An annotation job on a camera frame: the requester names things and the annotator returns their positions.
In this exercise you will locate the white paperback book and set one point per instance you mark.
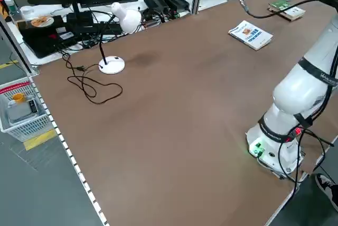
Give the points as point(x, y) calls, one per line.
point(251, 36)

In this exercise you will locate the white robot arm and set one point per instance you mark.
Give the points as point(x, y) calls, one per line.
point(298, 91)

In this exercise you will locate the closed green and white book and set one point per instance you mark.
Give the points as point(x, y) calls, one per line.
point(289, 10)

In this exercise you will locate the black finned power supply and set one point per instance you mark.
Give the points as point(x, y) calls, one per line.
point(175, 0)
point(154, 1)

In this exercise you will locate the white desk lamp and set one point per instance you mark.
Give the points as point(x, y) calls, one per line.
point(112, 65)

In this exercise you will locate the black case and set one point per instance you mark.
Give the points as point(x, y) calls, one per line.
point(39, 41)

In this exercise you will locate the clear plastic bottle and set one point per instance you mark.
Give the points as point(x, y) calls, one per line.
point(12, 12)

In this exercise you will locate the yellow cup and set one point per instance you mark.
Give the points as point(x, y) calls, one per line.
point(18, 98)

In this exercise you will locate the grey box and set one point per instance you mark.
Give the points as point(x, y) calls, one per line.
point(19, 112)

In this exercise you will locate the person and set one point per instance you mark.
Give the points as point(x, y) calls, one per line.
point(326, 186)

